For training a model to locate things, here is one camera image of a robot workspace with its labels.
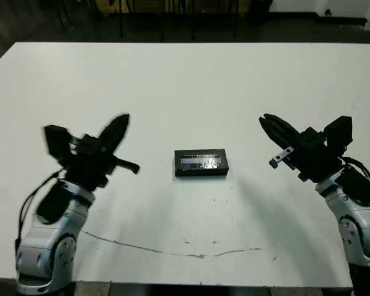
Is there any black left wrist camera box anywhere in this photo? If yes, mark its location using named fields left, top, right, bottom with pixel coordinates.
left=43, top=124, right=73, bottom=160

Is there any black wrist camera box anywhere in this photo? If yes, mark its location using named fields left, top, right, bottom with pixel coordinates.
left=43, top=124, right=73, bottom=160
left=323, top=115, right=355, bottom=152

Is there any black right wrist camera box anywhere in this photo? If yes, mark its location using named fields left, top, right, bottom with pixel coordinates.
left=323, top=115, right=355, bottom=152

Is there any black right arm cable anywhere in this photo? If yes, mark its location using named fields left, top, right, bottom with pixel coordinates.
left=340, top=155, right=370, bottom=186

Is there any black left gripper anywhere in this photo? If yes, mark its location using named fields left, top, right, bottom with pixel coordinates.
left=55, top=113, right=141, bottom=191

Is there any black printed box lid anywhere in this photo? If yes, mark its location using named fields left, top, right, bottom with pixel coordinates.
left=173, top=147, right=229, bottom=179

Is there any black robot body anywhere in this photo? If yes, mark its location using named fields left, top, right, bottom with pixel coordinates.
left=149, top=285, right=271, bottom=296

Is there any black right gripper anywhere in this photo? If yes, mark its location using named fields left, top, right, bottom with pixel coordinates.
left=258, top=112, right=343, bottom=184

